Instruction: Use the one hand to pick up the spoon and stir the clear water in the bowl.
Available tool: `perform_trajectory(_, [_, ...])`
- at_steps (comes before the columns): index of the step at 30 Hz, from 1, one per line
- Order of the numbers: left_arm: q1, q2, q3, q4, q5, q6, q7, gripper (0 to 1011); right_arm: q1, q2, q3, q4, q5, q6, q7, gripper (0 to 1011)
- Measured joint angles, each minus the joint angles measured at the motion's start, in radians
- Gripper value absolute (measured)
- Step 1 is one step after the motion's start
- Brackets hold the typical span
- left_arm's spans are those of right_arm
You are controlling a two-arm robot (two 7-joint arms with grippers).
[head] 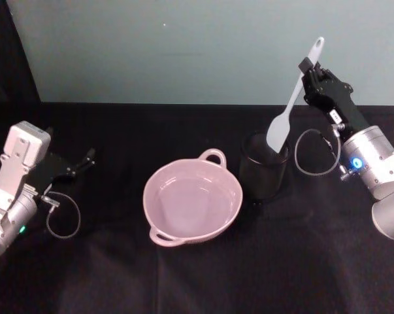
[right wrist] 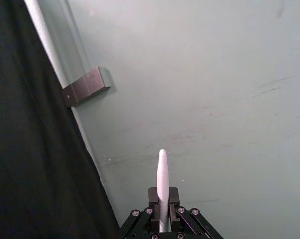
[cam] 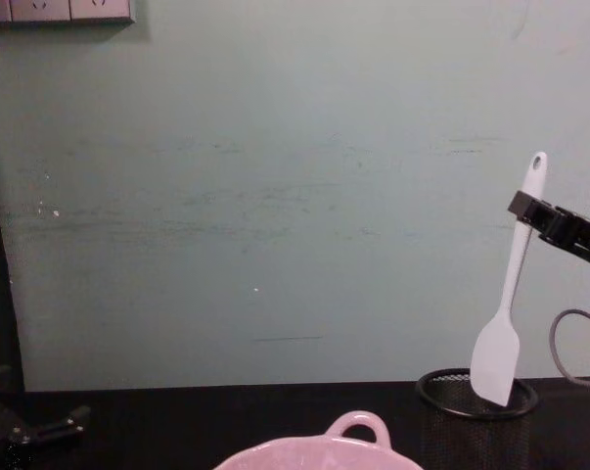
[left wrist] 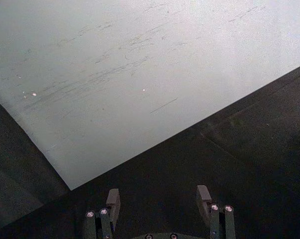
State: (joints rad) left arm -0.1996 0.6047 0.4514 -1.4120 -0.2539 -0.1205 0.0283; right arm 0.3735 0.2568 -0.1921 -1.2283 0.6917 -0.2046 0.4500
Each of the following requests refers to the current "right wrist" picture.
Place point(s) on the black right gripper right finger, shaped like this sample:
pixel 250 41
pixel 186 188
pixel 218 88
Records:
pixel 175 199

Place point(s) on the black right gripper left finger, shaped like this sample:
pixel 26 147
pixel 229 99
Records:
pixel 153 199

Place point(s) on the small white plastic piece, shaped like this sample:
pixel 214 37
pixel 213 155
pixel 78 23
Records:
pixel 163 189

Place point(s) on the grey metal bracket block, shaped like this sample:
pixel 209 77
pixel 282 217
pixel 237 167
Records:
pixel 86 85

